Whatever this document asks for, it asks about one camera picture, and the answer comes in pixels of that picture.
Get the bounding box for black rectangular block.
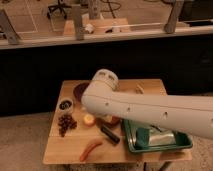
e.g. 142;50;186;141
101;126;120;144

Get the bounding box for yellow round fruit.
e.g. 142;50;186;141
83;114;96;126

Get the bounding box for green plastic tray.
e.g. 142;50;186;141
123;119;193;153

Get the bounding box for clear plastic bag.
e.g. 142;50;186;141
149;130;175;146

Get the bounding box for yellow banana-like object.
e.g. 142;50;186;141
136;85;144;94

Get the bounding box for orange carrot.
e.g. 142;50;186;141
79;141;102;162

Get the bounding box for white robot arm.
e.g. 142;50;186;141
81;69;213;139

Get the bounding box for orange-red bowl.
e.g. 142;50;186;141
101;115;120;126

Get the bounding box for black office chair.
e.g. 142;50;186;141
47;0;71;19

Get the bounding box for small white cup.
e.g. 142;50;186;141
59;99;74;113

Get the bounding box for dark grape bunch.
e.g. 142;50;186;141
58;114;77;137

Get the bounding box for wooden board on floor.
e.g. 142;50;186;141
63;18;131;36

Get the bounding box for purple bowl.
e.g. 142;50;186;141
73;83;88;101

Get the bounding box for wooden table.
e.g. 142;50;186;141
43;80;192;165

